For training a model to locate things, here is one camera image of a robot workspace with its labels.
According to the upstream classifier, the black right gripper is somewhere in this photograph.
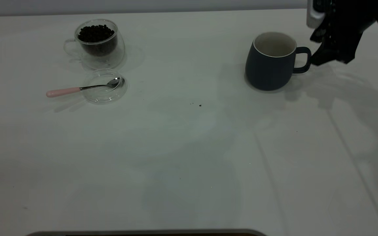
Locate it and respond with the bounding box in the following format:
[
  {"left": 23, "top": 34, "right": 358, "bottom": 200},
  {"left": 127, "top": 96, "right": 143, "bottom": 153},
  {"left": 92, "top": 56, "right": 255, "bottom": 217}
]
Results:
[{"left": 310, "top": 0, "right": 378, "bottom": 66}]

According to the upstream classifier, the heap of coffee beans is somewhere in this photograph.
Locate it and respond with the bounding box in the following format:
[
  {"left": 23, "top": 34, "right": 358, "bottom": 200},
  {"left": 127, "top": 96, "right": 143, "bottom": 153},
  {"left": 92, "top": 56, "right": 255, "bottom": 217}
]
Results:
[{"left": 77, "top": 25, "right": 116, "bottom": 56}]

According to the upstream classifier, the clear glass saucer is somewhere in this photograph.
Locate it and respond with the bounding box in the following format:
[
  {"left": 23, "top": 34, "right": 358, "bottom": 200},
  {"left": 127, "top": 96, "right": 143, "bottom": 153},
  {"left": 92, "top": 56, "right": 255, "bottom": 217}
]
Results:
[{"left": 83, "top": 69, "right": 128, "bottom": 105}]

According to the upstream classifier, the pink-handled metal spoon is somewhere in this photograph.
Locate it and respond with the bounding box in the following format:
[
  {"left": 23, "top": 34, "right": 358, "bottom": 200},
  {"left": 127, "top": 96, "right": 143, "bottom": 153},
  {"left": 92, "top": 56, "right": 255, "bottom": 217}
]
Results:
[{"left": 46, "top": 77, "right": 121, "bottom": 98}]

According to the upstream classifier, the clear double-wall glass cup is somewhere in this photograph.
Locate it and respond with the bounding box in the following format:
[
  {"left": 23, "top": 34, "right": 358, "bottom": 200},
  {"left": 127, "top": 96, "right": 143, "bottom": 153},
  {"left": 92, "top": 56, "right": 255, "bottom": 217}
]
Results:
[{"left": 64, "top": 19, "right": 126, "bottom": 70}]

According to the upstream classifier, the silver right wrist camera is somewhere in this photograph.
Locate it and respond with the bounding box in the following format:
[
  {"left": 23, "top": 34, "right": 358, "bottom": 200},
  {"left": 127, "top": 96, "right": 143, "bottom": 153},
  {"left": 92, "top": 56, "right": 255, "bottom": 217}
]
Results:
[{"left": 306, "top": 0, "right": 326, "bottom": 29}]

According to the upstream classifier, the dark grey ceramic mug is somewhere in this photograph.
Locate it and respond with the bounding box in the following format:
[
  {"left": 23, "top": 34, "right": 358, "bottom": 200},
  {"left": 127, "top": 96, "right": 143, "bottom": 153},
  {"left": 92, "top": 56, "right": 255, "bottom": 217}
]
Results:
[{"left": 245, "top": 32, "right": 312, "bottom": 91}]

